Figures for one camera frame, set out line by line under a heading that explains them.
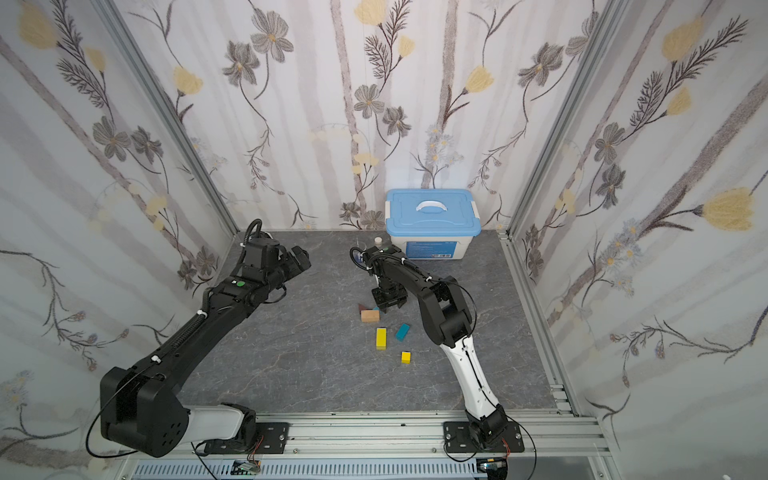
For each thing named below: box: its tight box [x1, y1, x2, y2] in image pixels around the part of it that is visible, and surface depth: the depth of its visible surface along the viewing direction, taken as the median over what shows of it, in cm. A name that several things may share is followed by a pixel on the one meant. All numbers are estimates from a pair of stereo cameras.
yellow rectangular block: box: [376, 328, 387, 351], surface depth 90 cm
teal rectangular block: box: [395, 323, 411, 342], surface depth 94 cm
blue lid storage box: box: [384, 189, 482, 260], surface depth 106 cm
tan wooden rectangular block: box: [360, 310, 380, 323], surface depth 97 cm
